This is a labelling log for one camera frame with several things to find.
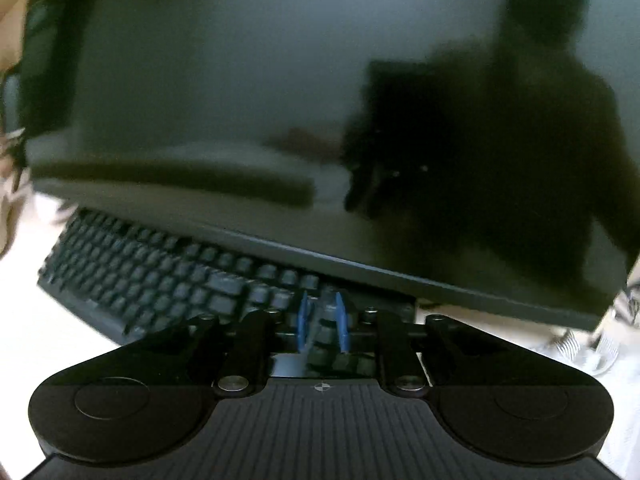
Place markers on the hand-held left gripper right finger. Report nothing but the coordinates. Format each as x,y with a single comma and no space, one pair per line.
342,321

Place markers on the black computer monitor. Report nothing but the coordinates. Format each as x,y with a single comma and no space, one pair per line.
240,90

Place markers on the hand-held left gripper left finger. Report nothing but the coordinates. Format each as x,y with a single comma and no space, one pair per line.
302,321

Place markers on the black computer keyboard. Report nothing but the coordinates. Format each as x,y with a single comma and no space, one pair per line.
150,270

